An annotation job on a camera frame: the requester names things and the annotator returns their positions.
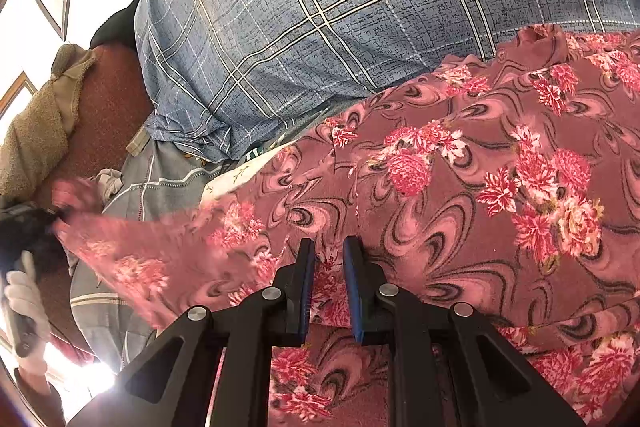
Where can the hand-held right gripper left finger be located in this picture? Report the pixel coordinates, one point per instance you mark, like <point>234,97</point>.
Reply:
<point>303,302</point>

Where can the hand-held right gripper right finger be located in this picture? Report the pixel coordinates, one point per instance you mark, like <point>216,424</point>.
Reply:
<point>354,302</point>

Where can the pink floral cloth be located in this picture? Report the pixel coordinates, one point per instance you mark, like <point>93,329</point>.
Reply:
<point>450,232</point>

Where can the person's left forearm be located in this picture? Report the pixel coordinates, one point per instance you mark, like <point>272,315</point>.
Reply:
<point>40,399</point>

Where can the person's left hand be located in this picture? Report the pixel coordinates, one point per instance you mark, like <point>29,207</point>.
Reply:
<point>27,302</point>

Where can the beige towel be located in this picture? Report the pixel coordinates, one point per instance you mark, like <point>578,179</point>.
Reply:
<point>35,142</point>

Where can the grey plaid sheet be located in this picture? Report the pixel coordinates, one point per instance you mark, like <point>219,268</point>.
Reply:
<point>150,187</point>

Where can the cream leaf print bedsheet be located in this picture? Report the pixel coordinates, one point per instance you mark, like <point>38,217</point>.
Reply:
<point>245,174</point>

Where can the red-brown upholstered headboard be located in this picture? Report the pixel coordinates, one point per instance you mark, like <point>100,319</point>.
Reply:
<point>107,107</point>

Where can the black cushion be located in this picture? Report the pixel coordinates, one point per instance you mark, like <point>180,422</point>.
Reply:
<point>117,24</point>

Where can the blue plaid pillow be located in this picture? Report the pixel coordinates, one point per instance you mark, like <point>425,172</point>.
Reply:
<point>325,32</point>

